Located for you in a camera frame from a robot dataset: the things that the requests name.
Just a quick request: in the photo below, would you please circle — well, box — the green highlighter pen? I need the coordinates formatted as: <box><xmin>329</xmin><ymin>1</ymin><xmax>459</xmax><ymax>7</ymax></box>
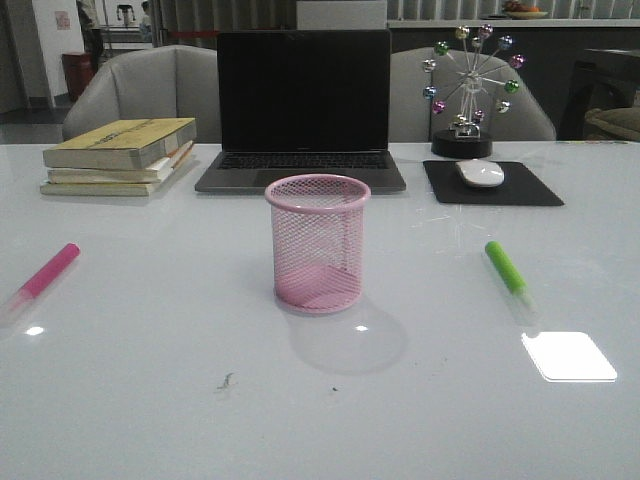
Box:
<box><xmin>484</xmin><ymin>241</ymin><xmax>538</xmax><ymax>326</ymax></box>

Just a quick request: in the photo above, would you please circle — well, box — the pink highlighter pen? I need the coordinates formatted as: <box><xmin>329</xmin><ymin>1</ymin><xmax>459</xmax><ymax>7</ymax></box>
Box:
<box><xmin>1</xmin><ymin>243</ymin><xmax>80</xmax><ymax>328</ymax></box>

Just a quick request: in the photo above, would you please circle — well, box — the pink mesh pen holder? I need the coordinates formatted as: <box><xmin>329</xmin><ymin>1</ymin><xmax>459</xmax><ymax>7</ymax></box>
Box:
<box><xmin>265</xmin><ymin>174</ymin><xmax>371</xmax><ymax>314</ymax></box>

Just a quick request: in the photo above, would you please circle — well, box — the grey open laptop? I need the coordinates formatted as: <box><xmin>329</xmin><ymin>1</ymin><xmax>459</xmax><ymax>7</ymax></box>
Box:
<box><xmin>195</xmin><ymin>29</ymin><xmax>406</xmax><ymax>194</ymax></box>

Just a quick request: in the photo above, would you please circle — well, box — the white computer mouse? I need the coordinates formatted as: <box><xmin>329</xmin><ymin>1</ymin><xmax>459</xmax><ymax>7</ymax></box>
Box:
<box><xmin>455</xmin><ymin>159</ymin><xmax>506</xmax><ymax>188</ymax></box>

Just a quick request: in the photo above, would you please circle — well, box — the middle cream book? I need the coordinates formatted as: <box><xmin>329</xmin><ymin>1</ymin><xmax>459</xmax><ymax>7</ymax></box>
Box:
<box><xmin>48</xmin><ymin>141</ymin><xmax>194</xmax><ymax>184</ymax></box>

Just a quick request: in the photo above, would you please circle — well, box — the right grey armchair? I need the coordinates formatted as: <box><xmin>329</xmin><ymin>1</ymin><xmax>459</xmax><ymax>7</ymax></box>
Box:
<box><xmin>389</xmin><ymin>47</ymin><xmax>556</xmax><ymax>142</ymax></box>

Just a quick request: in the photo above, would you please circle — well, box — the grey armchair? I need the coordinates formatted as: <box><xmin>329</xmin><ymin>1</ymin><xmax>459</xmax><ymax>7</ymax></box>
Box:
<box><xmin>62</xmin><ymin>45</ymin><xmax>222</xmax><ymax>143</ymax></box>
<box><xmin>389</xmin><ymin>47</ymin><xmax>556</xmax><ymax>142</ymax></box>

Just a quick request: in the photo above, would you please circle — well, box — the black mouse pad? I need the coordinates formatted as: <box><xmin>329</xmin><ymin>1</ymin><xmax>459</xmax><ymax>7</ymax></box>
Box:
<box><xmin>423</xmin><ymin>160</ymin><xmax>564</xmax><ymax>207</ymax></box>

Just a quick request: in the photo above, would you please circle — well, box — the yellow top book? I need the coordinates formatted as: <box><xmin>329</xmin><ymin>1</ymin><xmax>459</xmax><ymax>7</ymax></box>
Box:
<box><xmin>42</xmin><ymin>118</ymin><xmax>197</xmax><ymax>170</ymax></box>

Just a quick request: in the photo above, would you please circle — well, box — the yellow book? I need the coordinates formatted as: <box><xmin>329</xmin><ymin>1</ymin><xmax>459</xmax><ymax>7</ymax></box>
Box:
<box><xmin>42</xmin><ymin>118</ymin><xmax>197</xmax><ymax>170</ymax></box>
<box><xmin>40</xmin><ymin>168</ymin><xmax>179</xmax><ymax>196</ymax></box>

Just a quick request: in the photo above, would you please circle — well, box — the left grey armchair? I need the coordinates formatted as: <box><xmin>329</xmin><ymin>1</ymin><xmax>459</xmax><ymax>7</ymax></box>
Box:
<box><xmin>62</xmin><ymin>45</ymin><xmax>222</xmax><ymax>143</ymax></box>

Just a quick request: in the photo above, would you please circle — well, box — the ferris wheel desk toy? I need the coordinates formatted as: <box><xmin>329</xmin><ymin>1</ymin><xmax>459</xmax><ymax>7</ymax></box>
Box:
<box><xmin>422</xmin><ymin>23</ymin><xmax>521</xmax><ymax>159</ymax></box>

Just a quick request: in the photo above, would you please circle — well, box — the bottom yellow book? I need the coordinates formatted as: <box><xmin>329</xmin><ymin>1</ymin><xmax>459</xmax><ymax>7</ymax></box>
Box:
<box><xmin>40</xmin><ymin>168</ymin><xmax>179</xmax><ymax>196</ymax></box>

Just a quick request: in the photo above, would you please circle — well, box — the red trash bin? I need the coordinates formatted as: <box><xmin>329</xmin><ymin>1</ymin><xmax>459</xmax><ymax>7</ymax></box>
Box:
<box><xmin>62</xmin><ymin>52</ymin><xmax>94</xmax><ymax>102</ymax></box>

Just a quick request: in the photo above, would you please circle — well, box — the fruit bowl on counter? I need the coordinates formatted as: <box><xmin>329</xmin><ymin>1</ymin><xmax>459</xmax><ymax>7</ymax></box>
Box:
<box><xmin>502</xmin><ymin>0</ymin><xmax>548</xmax><ymax>20</ymax></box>

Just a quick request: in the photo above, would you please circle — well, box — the person in background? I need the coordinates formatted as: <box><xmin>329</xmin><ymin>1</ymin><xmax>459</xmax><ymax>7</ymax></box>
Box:
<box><xmin>76</xmin><ymin>0</ymin><xmax>104</xmax><ymax>70</ymax></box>

